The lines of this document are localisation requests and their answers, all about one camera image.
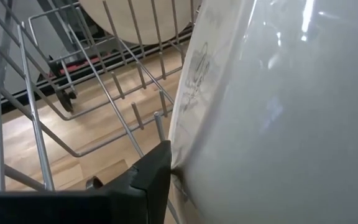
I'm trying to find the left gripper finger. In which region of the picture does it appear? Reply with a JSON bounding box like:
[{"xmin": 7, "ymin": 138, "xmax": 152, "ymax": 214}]
[{"xmin": 104, "ymin": 140, "xmax": 172, "ymax": 224}]

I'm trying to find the white plate blue rim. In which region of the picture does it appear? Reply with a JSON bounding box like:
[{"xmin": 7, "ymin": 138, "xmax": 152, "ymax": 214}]
[{"xmin": 168, "ymin": 0, "xmax": 358, "ymax": 224}]

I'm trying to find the beige plate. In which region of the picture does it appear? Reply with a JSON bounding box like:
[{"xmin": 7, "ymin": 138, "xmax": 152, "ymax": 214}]
[{"xmin": 78, "ymin": 0, "xmax": 202, "ymax": 46}]

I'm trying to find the red black portable box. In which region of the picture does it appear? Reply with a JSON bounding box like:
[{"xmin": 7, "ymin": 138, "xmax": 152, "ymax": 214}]
[{"xmin": 57, "ymin": 52, "xmax": 113, "ymax": 77}]

